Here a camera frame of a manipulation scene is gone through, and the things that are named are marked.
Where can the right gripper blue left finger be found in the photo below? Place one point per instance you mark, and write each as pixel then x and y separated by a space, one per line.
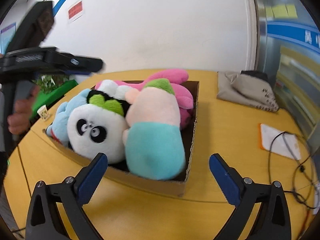
pixel 44 220

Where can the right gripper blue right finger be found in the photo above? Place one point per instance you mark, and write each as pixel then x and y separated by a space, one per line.
pixel 273 218

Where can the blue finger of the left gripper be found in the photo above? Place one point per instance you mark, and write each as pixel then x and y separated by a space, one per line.
pixel 69 63

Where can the white panda plush toy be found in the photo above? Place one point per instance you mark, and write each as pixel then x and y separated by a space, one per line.
pixel 98 125

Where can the light blue plush toy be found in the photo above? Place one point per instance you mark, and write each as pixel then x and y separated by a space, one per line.
pixel 58 129

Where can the brown cardboard box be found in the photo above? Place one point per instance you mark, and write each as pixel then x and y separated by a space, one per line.
pixel 174 187

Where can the pink and teal plush doll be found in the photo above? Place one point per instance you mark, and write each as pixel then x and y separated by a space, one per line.
pixel 153 142

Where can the pink plush toy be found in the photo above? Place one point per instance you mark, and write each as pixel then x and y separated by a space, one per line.
pixel 180 89

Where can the operator left hand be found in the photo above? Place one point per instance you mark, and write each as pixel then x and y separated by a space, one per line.
pixel 19 121

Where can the green potted plant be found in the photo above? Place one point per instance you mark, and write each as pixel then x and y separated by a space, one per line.
pixel 49 83

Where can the green cloth table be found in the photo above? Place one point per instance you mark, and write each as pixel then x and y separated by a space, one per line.
pixel 49 99

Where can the patterned paper cup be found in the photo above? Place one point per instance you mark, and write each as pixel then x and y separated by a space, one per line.
pixel 43 112

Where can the white and orange pouch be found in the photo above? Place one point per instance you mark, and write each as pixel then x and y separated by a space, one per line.
pixel 278 142

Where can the beige canvas bag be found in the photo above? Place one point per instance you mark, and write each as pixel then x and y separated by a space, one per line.
pixel 246 90

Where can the yellow sticky notes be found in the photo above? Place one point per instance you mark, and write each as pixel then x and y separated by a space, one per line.
pixel 281 11

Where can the red wall sign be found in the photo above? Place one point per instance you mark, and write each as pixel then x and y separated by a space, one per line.
pixel 75 11

